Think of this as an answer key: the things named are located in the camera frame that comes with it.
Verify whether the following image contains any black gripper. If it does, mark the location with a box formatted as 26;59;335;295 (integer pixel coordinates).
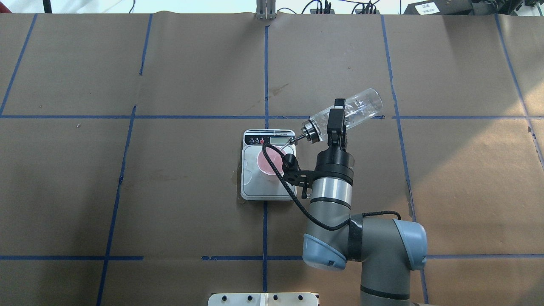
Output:
282;98;355;199

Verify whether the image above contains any clear glass sauce bottle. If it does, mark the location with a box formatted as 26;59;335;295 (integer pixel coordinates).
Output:
281;88;383;149

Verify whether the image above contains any pink plastic cup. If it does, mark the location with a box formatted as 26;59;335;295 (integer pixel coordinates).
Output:
256;147;283;181

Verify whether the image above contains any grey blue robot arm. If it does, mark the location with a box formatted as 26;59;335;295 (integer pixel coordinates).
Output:
276;99;428;306

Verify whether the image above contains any white digital kitchen scale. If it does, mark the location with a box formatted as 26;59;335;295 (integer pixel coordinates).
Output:
240;129;296;201

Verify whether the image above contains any black device with white label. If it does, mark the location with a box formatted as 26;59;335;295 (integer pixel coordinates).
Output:
402;0;473;15

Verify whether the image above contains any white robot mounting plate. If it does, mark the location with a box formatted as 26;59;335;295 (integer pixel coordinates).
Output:
207;292;320;306

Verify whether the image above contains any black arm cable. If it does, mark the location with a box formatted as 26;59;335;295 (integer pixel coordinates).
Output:
262;142;402;232

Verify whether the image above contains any aluminium frame post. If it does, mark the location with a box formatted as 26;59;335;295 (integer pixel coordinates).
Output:
255;0;277;20

